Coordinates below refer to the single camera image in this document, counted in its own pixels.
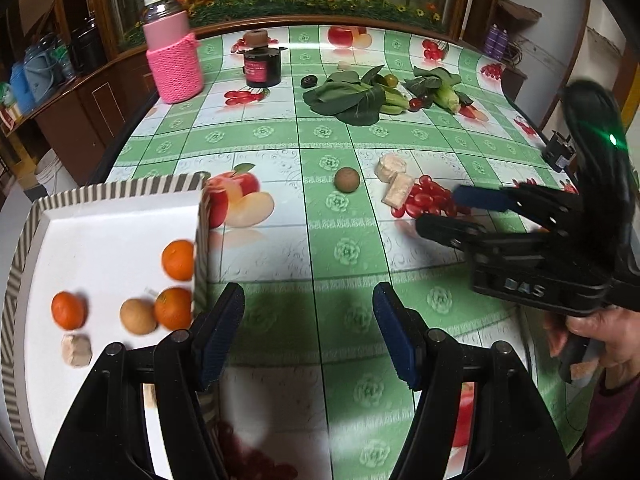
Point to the white bucket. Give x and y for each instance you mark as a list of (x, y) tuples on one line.
[(50, 172)]

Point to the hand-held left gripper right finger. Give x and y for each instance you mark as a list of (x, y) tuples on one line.
[(395, 335)]

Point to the blue plastic jug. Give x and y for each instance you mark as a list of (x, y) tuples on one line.
[(22, 87)]

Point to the black small device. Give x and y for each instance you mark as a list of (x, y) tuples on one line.
[(558, 150)]

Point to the brown wooden cabinet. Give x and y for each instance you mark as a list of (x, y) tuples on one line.
[(90, 110)]

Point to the person's right forearm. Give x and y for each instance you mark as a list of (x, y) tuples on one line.
[(615, 420)]

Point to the black round fruit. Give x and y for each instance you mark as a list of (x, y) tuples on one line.
[(309, 81)]

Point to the bok choy with cherries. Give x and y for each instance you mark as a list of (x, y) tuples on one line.
[(445, 91)]

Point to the beige foam block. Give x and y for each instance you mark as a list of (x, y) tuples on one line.
[(398, 191), (392, 166)]

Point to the pink bottle with knit sleeve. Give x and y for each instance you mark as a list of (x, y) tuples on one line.
[(172, 55)]

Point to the small orange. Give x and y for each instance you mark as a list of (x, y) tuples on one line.
[(68, 310)]

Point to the dark green leafy vegetable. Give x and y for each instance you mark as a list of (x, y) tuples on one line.
[(345, 97)]

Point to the green floral printed tablecloth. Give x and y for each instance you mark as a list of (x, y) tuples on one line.
[(310, 240)]

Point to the large orange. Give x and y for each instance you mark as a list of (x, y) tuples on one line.
[(178, 259), (172, 308)]

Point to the black kettle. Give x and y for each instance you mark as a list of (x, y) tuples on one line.
[(89, 45)]

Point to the tan round fruit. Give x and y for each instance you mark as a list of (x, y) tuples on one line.
[(138, 316)]

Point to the striped white cardboard box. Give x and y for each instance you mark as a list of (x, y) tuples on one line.
[(110, 240)]

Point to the dark brown round fruit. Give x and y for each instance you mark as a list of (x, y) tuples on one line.
[(347, 180)]

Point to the low wooden side cabinet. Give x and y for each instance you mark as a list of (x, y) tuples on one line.
[(514, 82)]

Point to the grey blue kettle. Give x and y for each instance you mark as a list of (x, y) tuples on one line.
[(47, 65)]

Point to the person's right hand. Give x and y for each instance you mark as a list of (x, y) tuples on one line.
[(610, 335)]

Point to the purple bottle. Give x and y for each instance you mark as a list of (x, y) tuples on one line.
[(503, 42), (491, 41)]

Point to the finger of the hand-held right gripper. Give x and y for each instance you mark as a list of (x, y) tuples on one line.
[(445, 230), (480, 197)]

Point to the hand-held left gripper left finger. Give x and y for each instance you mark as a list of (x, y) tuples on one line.
[(220, 340)]

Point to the brown wall shelf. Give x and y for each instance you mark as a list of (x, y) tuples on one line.
[(520, 10)]

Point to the dark red cherry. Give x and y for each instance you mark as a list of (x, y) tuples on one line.
[(428, 100), (415, 104)]

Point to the light green vegetable stalks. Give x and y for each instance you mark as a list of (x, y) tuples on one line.
[(395, 100)]

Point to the dark jar with cork lid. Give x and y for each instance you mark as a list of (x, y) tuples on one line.
[(261, 62)]

